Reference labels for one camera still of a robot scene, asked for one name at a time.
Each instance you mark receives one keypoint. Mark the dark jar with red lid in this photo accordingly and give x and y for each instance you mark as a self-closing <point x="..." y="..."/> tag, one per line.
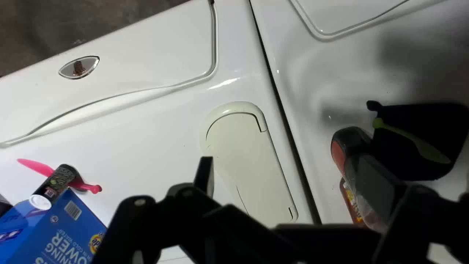
<point x="363" y="176"/>

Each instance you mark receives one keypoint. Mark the pink plastic strip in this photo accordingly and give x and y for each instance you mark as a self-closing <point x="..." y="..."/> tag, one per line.
<point x="37" y="168"/>

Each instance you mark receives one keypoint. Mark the blue cardboard box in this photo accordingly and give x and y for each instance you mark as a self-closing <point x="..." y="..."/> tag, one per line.
<point x="53" y="235"/>

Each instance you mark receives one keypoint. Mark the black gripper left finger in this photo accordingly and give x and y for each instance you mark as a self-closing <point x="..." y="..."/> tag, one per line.
<point x="161" y="229"/>

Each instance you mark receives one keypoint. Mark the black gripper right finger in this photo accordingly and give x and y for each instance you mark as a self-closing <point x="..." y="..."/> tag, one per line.
<point x="429" y="229"/>

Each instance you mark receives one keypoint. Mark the black fabric pouch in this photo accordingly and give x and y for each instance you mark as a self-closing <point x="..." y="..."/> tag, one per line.
<point x="419" y="122"/>

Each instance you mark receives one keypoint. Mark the small black cylindrical can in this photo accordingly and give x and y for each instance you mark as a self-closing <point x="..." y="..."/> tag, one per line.
<point x="59" y="181"/>

